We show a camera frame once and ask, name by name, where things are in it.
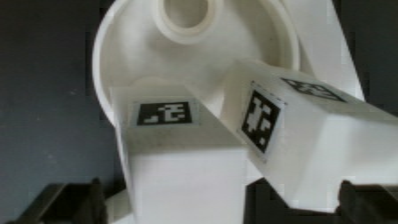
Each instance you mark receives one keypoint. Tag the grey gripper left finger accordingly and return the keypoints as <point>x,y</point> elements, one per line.
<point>39,205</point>

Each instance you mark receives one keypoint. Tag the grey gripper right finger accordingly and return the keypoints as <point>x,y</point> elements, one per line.
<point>387,197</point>

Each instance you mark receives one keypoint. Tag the white stool leg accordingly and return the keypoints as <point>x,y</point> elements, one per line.
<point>321,137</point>
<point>181,157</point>

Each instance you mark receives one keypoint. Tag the white round stool seat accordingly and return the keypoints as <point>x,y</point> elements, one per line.
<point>170,42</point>

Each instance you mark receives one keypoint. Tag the white L-shaped wall fixture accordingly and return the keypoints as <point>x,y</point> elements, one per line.
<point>327,59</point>

